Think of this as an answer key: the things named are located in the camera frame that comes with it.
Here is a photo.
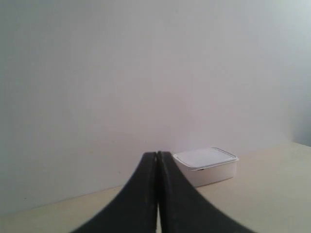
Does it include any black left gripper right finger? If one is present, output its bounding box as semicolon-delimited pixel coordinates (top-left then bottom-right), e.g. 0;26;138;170
157;151;253;233

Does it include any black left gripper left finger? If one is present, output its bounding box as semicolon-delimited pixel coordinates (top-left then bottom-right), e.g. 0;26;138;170
73;152;157;233

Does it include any white lidded plastic container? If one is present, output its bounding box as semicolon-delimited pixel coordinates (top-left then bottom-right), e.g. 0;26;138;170
173;147;239;187

